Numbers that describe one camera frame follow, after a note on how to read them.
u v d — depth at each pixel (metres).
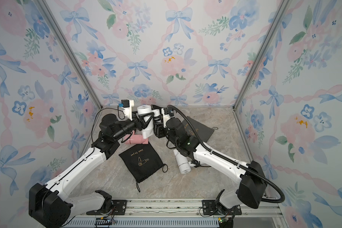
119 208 0.74
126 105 0.60
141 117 0.61
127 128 0.61
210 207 0.73
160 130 0.65
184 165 0.83
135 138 0.69
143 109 0.65
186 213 0.73
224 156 0.47
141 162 0.90
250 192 0.40
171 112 0.61
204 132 1.02
